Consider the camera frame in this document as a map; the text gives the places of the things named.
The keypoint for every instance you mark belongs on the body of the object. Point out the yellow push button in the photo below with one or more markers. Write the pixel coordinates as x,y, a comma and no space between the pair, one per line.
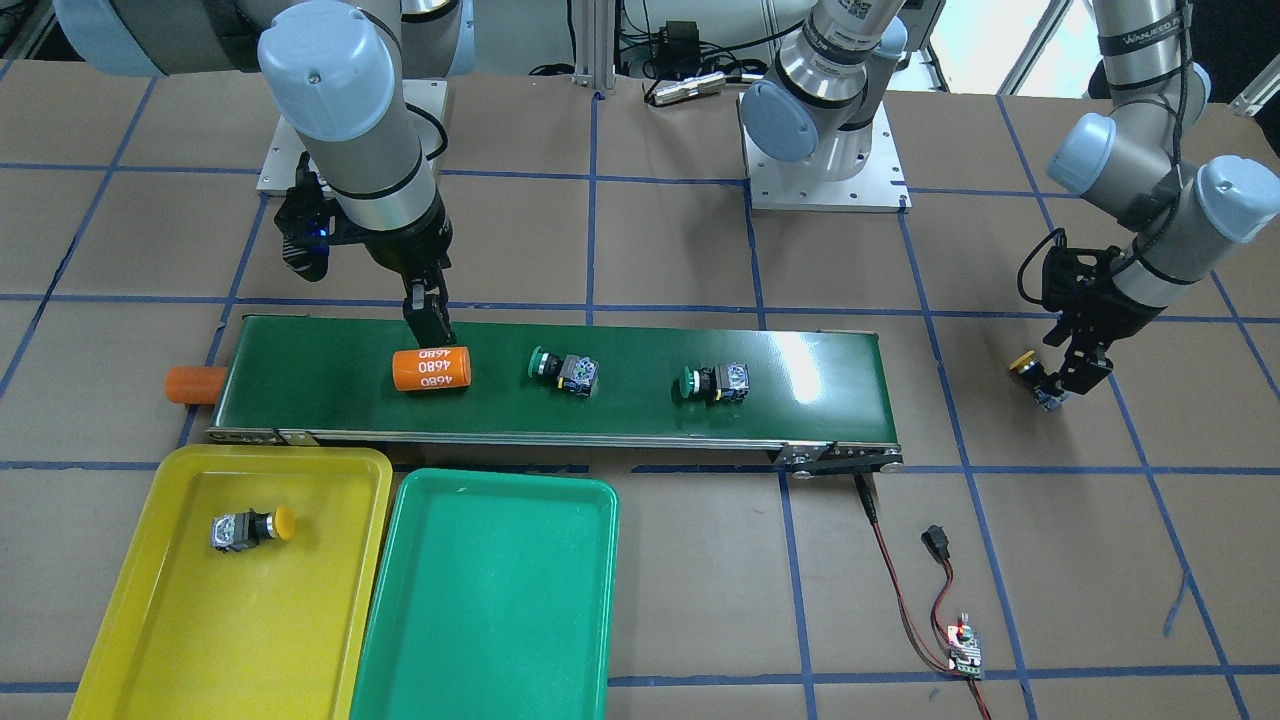
241,531
1043,386

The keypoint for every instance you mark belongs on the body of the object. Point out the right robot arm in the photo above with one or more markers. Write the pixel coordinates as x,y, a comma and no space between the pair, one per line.
336,72

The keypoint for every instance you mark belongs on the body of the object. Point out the yellow tray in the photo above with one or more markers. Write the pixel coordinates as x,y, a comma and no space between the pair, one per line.
274,632

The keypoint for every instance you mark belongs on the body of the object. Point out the aluminium frame post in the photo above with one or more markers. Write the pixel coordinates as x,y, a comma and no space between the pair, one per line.
594,39

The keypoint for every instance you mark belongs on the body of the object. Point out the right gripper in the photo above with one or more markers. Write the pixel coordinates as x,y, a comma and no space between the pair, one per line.
408,246

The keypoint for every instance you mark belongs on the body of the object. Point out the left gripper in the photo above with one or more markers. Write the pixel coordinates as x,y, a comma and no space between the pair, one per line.
1113,312

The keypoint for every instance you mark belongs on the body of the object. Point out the black power connector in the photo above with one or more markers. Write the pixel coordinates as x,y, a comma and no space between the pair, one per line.
935,539

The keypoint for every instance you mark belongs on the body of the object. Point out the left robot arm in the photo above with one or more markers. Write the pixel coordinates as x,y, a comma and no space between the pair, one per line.
827,80

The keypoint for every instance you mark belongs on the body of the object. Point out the green push button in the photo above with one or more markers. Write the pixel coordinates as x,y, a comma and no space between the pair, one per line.
726,382
572,373

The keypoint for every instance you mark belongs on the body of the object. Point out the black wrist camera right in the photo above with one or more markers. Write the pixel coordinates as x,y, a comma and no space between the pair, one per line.
305,220

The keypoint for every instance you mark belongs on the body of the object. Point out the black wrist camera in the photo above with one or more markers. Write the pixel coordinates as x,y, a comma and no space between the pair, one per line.
305,220
1066,273

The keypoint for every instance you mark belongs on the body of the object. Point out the motor speed controller board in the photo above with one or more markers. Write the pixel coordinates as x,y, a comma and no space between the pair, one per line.
965,655

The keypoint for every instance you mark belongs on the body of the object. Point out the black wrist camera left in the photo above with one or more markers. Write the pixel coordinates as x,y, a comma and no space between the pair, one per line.
1066,273

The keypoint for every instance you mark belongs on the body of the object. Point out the orange cylinder with label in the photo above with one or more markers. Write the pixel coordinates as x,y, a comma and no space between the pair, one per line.
427,369

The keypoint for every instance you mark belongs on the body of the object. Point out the plain orange cylinder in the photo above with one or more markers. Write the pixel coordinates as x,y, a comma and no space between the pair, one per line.
195,385

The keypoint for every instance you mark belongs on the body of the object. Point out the green conveyor belt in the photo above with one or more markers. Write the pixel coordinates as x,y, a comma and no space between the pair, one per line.
816,402

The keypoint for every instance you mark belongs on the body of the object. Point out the green tray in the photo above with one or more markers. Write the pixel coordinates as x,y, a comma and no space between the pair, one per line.
493,600

